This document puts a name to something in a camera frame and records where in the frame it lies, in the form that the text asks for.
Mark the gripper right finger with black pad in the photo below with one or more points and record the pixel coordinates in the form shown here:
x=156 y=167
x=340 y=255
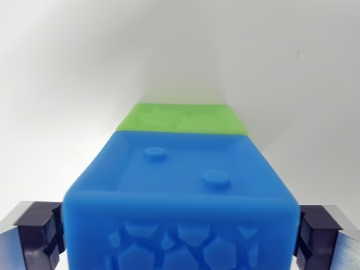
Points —
x=326 y=239

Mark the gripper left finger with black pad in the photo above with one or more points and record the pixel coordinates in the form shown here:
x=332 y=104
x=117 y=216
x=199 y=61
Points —
x=31 y=236

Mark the blue patterned cube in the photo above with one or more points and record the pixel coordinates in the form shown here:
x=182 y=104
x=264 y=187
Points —
x=180 y=208

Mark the green translucent cube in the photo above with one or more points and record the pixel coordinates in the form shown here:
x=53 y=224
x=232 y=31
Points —
x=182 y=118

